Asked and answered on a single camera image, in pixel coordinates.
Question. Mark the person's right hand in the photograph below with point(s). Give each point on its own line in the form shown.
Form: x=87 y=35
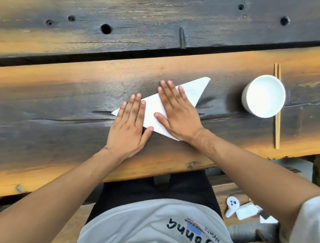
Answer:
x=181 y=120

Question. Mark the person's left hand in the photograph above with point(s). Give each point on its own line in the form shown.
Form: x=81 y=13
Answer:
x=126 y=135

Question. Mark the person's left little finger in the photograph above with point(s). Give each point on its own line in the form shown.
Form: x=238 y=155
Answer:
x=121 y=111

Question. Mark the person's left thumb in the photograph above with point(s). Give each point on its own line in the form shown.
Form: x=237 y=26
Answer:
x=147 y=135

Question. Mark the person's right middle finger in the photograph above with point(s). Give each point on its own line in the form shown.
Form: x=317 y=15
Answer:
x=168 y=91

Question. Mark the person's right thumb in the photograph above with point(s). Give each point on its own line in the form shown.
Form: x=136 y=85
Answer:
x=161 y=120

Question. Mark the person's left middle finger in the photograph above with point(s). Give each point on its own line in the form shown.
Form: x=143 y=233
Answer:
x=136 y=106

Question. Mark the person's right little finger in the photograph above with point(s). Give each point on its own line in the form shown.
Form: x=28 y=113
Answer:
x=184 y=96

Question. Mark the white paper napkin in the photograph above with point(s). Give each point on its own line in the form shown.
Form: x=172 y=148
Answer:
x=152 y=110

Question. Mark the person's right forearm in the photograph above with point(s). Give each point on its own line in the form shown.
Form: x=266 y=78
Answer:
x=250 y=172

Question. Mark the person's left forearm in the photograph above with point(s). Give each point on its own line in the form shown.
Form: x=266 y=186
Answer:
x=57 y=195

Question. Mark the black trousers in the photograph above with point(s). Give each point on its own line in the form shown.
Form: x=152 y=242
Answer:
x=150 y=187

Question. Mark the white ceramic bowl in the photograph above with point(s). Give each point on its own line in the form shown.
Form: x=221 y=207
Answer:
x=265 y=96

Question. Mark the white printed t-shirt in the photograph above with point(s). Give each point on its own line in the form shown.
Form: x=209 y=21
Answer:
x=155 y=222

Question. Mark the wooden chopstick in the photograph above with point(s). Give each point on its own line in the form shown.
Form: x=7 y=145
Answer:
x=275 y=130
x=279 y=125

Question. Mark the white handheld controller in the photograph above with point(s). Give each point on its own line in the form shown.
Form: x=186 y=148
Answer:
x=231 y=205

